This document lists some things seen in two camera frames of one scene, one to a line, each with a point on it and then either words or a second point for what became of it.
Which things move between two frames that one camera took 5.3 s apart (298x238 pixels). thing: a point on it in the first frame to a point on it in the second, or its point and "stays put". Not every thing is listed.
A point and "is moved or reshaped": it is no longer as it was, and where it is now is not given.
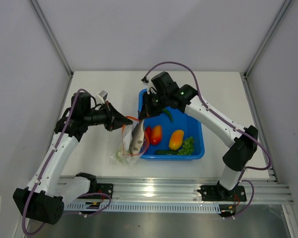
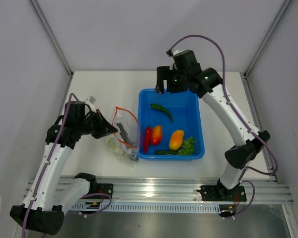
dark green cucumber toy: [164, 151] stays put
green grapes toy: [187, 147] stays put
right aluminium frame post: [266, 38] stays put
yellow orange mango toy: [176, 140] stays put
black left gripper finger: [117, 119] to [101, 127]
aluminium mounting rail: [260, 190] stays put
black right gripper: [147, 110] to [165, 73]
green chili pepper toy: [168, 112] stays put
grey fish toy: [138, 138] to [132, 151]
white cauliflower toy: [117, 156] to [112, 143]
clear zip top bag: [135, 143] is moved or reshaped
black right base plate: [220, 193] stays put
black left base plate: [106, 188] stays put
